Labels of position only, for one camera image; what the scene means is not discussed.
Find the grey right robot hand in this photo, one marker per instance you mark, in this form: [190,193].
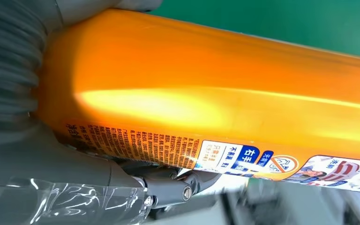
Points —
[43,180]

